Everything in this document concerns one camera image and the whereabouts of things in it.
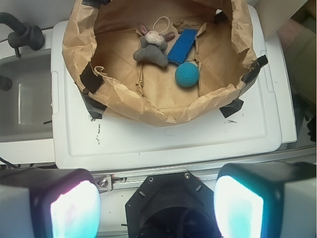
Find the blue rectangular sponge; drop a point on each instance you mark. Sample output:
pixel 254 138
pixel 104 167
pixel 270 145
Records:
pixel 182 46

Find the white plastic bin lid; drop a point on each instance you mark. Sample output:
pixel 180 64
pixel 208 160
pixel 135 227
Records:
pixel 113 143

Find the brown crumpled paper bag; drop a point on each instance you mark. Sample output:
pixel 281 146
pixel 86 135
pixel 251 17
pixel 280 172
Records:
pixel 106 33

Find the black tape strip left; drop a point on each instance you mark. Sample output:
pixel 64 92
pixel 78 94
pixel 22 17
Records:
pixel 90 80

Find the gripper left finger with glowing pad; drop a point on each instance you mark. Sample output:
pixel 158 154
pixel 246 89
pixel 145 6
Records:
pixel 49 203

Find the teal dimpled ball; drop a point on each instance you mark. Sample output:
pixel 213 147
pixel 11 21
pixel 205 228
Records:
pixel 187 74

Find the black tape strip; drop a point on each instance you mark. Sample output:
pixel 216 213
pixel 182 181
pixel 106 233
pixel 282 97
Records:
pixel 230 109
pixel 90 80

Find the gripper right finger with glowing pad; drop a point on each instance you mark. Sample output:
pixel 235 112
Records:
pixel 266 200

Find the dark gray faucet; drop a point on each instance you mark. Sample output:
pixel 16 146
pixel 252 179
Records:
pixel 23 34

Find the beige rubber band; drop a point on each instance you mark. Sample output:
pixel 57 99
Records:
pixel 162 24

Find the small tan rock piece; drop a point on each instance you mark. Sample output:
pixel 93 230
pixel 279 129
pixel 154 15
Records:
pixel 182 25

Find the gray plush rabbit toy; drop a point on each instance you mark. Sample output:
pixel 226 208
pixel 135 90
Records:
pixel 152 46

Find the black tape strip right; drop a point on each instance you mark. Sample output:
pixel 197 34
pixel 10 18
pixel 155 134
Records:
pixel 230 109

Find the black octagonal mount plate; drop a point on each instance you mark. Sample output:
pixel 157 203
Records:
pixel 174 205

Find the gray sink basin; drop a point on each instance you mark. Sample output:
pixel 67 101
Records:
pixel 25 109

